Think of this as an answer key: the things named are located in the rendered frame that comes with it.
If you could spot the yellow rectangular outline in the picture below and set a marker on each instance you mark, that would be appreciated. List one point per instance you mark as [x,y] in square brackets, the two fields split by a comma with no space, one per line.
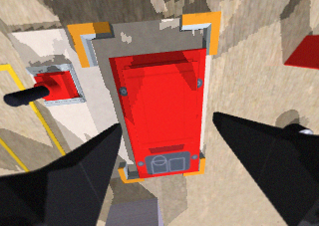
[34,107]

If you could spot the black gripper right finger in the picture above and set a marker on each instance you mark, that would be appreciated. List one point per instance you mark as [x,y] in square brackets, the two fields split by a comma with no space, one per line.
[283,163]

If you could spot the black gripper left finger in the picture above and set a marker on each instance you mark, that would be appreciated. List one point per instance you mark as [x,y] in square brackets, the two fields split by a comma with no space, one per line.
[69,191]

